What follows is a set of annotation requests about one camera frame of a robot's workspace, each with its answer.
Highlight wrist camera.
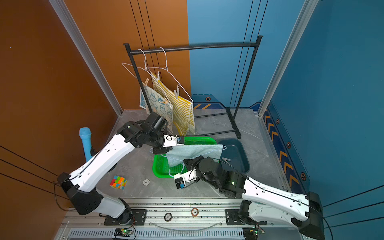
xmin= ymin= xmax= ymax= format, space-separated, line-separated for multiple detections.
xmin=163 ymin=135 xmax=185 ymax=148
xmin=174 ymin=169 xmax=199 ymax=189

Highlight bunny pattern towel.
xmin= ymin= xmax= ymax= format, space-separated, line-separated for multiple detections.
xmin=144 ymin=85 xmax=173 ymax=133

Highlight circuit board right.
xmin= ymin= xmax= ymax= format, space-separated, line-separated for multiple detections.
xmin=243 ymin=228 xmax=265 ymax=240

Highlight colourful puzzle cube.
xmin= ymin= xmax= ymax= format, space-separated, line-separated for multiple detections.
xmin=110 ymin=176 xmax=127 ymax=190

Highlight green plastic basket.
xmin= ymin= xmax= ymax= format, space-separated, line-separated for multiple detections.
xmin=153 ymin=137 xmax=217 ymax=179

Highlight yellow striped towel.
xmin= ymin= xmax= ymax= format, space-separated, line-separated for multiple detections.
xmin=151 ymin=77 xmax=196 ymax=136

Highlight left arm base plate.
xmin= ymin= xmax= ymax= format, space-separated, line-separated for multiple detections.
xmin=104 ymin=209 xmax=148 ymax=227

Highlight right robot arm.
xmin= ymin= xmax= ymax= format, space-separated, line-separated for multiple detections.
xmin=174 ymin=156 xmax=325 ymax=240

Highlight orange clothespin lower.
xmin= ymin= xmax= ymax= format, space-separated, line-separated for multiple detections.
xmin=159 ymin=98 xmax=169 ymax=105

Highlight white wire hanger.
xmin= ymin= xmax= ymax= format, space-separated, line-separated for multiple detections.
xmin=149 ymin=47 xmax=194 ymax=104
xmin=154 ymin=144 xmax=227 ymax=178
xmin=122 ymin=49 xmax=158 ymax=107

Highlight light green towel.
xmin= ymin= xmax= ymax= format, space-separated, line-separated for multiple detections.
xmin=166 ymin=145 xmax=227 ymax=167

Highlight beige clothespin towel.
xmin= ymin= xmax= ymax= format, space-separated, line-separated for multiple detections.
xmin=222 ymin=158 xmax=232 ymax=163

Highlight black clothes rack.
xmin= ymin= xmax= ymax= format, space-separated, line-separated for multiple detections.
xmin=123 ymin=35 xmax=263 ymax=140

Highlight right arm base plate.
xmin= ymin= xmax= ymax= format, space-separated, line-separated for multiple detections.
xmin=225 ymin=209 xmax=268 ymax=226

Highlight white clothespin lower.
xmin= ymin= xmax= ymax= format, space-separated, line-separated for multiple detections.
xmin=174 ymin=85 xmax=180 ymax=98

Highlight dark teal tray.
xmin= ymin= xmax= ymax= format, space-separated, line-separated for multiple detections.
xmin=218 ymin=138 xmax=250 ymax=175

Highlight green circuit board left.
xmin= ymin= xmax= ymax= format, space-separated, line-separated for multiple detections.
xmin=114 ymin=228 xmax=135 ymax=239

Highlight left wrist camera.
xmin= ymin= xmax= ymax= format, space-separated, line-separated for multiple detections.
xmin=163 ymin=135 xmax=185 ymax=148

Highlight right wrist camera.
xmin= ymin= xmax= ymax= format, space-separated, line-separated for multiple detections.
xmin=174 ymin=169 xmax=199 ymax=189

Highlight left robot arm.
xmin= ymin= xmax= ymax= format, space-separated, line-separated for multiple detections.
xmin=57 ymin=112 xmax=185 ymax=225

